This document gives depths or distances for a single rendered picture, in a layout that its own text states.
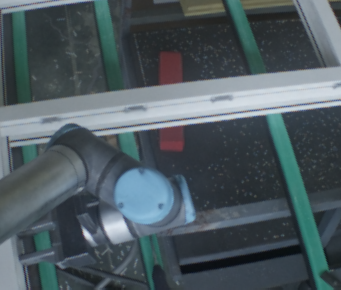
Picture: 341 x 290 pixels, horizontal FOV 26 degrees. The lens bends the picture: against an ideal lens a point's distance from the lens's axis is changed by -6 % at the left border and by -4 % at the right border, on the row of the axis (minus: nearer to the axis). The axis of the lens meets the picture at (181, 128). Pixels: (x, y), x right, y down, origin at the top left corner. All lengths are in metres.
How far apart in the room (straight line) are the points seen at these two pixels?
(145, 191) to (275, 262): 0.73
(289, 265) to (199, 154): 0.38
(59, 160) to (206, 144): 0.84
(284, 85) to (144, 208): 0.60
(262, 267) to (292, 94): 0.44
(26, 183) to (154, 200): 0.22
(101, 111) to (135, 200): 0.44
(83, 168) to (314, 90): 0.70
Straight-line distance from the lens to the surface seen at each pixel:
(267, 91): 1.74
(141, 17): 2.28
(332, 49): 1.87
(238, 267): 1.90
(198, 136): 2.05
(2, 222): 1.11
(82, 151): 1.29
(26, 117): 1.65
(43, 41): 3.04
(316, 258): 1.61
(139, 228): 1.40
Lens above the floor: 2.27
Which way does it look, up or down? 55 degrees down
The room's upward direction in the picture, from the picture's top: 8 degrees clockwise
